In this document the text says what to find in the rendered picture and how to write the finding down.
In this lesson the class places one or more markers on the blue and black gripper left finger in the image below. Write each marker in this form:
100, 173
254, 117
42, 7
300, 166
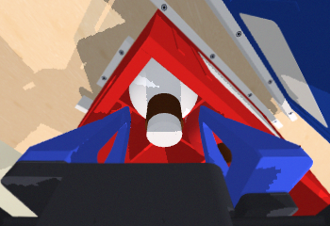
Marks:
83, 144

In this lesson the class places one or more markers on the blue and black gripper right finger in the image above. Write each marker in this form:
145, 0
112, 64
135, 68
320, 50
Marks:
261, 162

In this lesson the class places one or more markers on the red crate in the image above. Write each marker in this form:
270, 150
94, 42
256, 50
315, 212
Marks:
159, 40

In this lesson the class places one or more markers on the blue plastic crate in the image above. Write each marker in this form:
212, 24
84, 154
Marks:
292, 39

